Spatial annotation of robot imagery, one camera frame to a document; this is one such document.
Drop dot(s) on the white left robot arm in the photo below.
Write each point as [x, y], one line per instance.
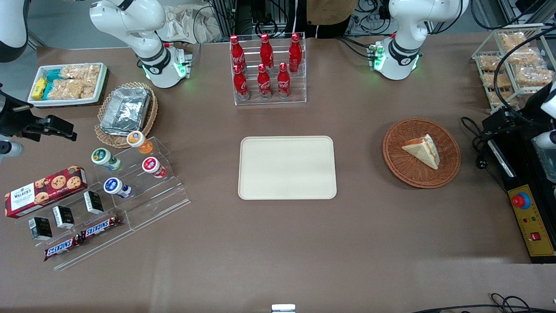
[406, 30]

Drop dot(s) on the teal snack packet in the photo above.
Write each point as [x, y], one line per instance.
[47, 90]
[54, 75]

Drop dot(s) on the red rocker switch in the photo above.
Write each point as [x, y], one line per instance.
[535, 237]

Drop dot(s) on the light wicker basket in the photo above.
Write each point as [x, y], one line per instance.
[152, 117]

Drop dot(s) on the clear acrylic bottle rack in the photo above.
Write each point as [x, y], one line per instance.
[299, 87]

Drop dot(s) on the triangular sandwich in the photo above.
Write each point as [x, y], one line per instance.
[423, 150]

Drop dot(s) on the yellow snack packet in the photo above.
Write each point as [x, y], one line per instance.
[39, 88]

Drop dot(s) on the red lid yogurt cup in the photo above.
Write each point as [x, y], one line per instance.
[152, 166]

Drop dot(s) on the right wrist white cylinder mount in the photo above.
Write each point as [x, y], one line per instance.
[9, 149]

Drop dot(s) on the clear bag of fried snacks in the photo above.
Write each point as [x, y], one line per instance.
[525, 57]
[534, 77]
[490, 63]
[495, 80]
[499, 99]
[513, 41]

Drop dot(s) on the red cola bottle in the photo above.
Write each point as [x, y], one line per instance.
[263, 83]
[266, 52]
[240, 84]
[295, 54]
[283, 82]
[237, 54]

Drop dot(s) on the person in brown jacket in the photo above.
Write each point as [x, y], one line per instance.
[330, 11]

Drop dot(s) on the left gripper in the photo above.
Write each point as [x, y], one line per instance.
[522, 121]

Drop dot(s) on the stack of foil containers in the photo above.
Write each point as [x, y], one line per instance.
[126, 108]

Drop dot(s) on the black control box yellow panel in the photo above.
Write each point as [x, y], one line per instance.
[532, 217]

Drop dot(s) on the red emergency stop button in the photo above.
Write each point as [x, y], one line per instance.
[520, 201]

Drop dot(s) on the crumpled beige cloth bag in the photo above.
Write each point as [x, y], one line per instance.
[186, 24]

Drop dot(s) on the brown wicker basket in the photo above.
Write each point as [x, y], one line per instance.
[408, 169]

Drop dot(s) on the silver metal bracket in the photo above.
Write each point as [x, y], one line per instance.
[283, 308]

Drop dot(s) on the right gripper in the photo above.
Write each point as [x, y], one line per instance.
[14, 118]

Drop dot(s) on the white rectangular snack tray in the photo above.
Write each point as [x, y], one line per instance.
[102, 82]

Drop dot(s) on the blue lid yogurt cup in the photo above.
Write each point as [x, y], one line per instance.
[114, 186]

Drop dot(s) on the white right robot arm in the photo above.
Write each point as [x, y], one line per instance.
[139, 30]

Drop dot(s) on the beige plastic tray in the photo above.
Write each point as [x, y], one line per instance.
[286, 167]

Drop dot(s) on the clear plastic container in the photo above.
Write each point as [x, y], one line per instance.
[546, 165]

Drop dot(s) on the small black box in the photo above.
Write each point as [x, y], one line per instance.
[93, 202]
[40, 228]
[63, 217]

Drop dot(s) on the red Walkers cookie box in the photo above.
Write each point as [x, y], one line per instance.
[43, 191]

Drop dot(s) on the green lid yogurt cup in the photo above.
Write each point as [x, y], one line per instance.
[103, 157]

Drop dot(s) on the orange lid yogurt cup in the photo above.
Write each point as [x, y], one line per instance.
[138, 140]

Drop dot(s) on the clear acrylic stepped candy stand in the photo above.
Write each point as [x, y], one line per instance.
[100, 248]

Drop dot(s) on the clear bag of rice crackers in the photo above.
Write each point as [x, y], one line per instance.
[69, 89]
[80, 71]

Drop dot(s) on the clear acrylic stepped cup stand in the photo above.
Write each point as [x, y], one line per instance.
[160, 200]

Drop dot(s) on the Snickers bar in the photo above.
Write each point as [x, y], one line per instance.
[61, 248]
[100, 227]

